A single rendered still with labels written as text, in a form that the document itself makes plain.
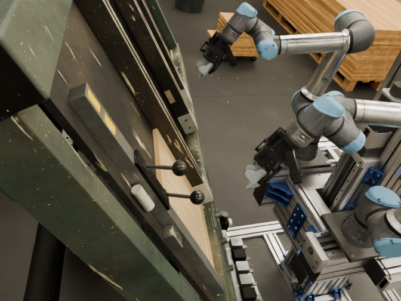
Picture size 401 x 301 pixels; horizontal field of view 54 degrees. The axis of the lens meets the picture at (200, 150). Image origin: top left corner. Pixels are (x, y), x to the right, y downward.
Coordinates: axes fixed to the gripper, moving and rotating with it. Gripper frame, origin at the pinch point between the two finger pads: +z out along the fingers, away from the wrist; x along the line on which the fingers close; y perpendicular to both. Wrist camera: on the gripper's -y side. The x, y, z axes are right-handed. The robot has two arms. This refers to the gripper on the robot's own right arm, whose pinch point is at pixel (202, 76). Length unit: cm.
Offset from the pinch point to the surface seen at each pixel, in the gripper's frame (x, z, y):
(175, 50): -101, 28, -36
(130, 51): 31, -7, 48
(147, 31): -15.8, -0.9, 25.8
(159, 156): 48, 15, 26
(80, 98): 72, -9, 68
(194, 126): -11.3, 30.5, -22.8
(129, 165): 73, 2, 50
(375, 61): -177, -49, -291
